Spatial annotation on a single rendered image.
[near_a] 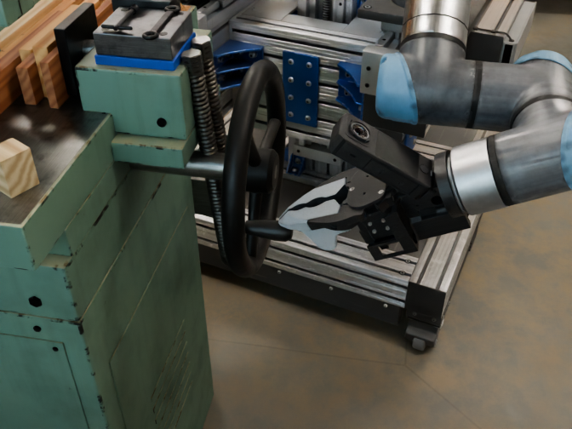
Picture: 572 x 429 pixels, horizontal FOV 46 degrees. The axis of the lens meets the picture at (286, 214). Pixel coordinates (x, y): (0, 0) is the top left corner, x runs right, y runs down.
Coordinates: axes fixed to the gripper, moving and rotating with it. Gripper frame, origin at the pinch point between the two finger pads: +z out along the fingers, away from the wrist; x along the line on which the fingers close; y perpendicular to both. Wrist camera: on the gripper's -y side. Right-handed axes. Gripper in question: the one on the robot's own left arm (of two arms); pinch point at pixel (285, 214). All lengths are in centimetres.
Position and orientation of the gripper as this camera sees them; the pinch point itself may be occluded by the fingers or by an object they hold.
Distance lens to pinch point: 79.3
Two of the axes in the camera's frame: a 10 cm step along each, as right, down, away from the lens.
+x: 2.0, -6.6, 7.2
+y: 4.8, 7.1, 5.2
